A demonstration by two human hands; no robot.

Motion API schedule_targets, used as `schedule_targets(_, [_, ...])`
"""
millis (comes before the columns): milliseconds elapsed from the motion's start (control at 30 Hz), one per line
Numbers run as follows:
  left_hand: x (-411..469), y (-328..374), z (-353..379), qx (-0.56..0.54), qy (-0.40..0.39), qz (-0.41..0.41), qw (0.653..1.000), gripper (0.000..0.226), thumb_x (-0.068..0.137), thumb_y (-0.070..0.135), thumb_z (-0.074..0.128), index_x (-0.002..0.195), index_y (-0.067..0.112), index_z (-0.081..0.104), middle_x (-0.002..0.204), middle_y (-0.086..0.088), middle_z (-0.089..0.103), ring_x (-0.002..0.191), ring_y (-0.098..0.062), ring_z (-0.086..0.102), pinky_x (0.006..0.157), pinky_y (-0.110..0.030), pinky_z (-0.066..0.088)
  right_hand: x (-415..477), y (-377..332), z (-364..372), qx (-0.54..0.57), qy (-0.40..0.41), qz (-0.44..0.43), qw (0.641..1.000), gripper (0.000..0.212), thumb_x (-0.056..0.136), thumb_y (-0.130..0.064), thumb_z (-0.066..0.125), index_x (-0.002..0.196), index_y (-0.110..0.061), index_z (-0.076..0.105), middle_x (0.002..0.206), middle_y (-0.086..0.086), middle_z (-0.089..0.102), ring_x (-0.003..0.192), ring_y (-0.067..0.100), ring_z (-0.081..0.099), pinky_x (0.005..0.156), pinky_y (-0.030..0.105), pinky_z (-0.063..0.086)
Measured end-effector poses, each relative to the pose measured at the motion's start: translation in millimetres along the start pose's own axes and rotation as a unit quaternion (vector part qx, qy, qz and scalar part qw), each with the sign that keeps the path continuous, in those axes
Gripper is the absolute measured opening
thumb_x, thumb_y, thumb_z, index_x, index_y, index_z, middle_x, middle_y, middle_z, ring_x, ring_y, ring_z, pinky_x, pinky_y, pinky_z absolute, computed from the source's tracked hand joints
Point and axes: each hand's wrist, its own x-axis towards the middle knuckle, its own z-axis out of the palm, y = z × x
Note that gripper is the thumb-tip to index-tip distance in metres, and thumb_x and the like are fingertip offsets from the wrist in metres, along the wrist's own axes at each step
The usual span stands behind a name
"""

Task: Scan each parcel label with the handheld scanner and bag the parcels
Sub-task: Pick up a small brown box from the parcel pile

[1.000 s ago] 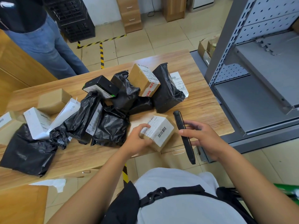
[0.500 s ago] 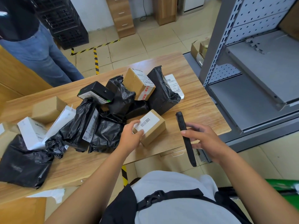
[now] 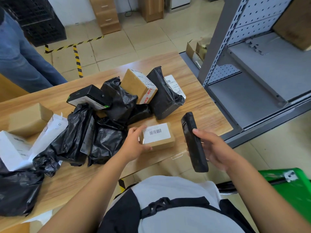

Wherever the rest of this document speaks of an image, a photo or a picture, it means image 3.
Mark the person's left hand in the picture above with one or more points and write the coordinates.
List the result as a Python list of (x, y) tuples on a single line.
[(131, 145)]

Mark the person's right hand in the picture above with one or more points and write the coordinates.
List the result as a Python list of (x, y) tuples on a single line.
[(218, 152)]

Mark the pile of black poly bags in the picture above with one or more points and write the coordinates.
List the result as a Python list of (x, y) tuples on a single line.
[(107, 140)]

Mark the small labelled cardboard box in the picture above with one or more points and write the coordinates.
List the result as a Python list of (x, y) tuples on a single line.
[(160, 140)]

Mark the black handheld scanner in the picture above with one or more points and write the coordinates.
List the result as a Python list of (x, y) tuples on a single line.
[(188, 123)]

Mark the cardboard box red tape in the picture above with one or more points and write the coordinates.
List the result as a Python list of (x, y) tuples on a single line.
[(134, 83)]

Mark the black box green marks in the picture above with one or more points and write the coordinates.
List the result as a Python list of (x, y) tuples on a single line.
[(85, 94)]

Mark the small white box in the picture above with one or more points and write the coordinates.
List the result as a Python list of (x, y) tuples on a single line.
[(176, 86)]

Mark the plain cardboard box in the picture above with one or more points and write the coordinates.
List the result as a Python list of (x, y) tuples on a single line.
[(29, 118)]

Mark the person's left forearm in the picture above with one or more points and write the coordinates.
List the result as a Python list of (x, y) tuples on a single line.
[(85, 198)]

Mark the person's right forearm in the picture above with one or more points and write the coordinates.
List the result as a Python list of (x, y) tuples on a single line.
[(267, 198)]

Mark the person's white black shirt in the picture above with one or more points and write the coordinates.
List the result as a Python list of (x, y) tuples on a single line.
[(182, 223)]

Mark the short yellow black hazard tape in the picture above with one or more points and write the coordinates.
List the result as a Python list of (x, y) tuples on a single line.
[(122, 185)]

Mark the grey metal shelf rack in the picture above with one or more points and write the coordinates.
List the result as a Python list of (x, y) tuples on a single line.
[(243, 101)]

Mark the long yellow black hazard tape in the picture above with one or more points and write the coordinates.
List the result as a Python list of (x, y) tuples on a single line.
[(77, 60)]

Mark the open cardboard carton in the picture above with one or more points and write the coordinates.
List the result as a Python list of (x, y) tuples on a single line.
[(196, 53)]

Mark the grey metal shelf clips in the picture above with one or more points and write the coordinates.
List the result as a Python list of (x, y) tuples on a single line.
[(255, 47)]

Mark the wooden drawer cabinet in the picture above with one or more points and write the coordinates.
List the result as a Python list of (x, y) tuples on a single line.
[(105, 15)]

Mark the yellow wooden cabinet unit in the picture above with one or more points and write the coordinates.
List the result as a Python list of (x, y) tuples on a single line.
[(9, 92)]

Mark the plain wooden cabinet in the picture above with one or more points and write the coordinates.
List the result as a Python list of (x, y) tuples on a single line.
[(151, 9)]

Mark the brown board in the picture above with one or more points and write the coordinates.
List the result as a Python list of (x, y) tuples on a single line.
[(294, 24)]

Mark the white cabinet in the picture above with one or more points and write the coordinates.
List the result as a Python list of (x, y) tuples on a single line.
[(179, 3)]

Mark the black plastic crate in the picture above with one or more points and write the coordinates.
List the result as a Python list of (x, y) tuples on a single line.
[(36, 19)]

